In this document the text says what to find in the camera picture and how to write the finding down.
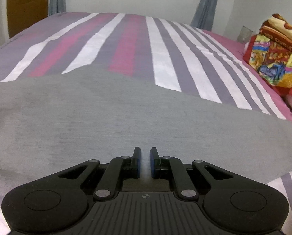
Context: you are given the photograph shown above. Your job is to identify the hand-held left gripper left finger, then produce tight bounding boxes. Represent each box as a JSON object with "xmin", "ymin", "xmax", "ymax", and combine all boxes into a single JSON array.
[{"xmin": 57, "ymin": 147, "xmax": 142, "ymax": 200}]

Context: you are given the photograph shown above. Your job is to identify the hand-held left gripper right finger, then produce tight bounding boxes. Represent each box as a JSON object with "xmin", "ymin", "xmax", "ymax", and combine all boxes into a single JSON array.
[{"xmin": 150, "ymin": 147, "xmax": 234, "ymax": 200}]

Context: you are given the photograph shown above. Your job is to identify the grey pants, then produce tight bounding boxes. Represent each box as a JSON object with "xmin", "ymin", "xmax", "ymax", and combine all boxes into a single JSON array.
[{"xmin": 0, "ymin": 64, "xmax": 292, "ymax": 191}]

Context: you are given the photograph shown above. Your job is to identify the striped bed sheet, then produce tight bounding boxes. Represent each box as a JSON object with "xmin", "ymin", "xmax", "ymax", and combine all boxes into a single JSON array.
[{"xmin": 0, "ymin": 12, "xmax": 292, "ymax": 235}]

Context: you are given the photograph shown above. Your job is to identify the clear drinking glass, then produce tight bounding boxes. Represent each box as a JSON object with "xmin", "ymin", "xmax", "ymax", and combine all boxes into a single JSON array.
[{"xmin": 239, "ymin": 26, "xmax": 253, "ymax": 43}]

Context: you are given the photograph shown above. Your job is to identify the colourful printed blanket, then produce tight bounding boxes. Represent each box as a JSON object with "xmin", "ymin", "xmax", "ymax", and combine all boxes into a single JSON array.
[{"xmin": 242, "ymin": 13, "xmax": 292, "ymax": 96}]

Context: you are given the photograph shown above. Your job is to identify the brown wooden door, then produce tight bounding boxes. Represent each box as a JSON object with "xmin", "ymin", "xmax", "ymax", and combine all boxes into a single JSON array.
[{"xmin": 6, "ymin": 0, "xmax": 50, "ymax": 39}]

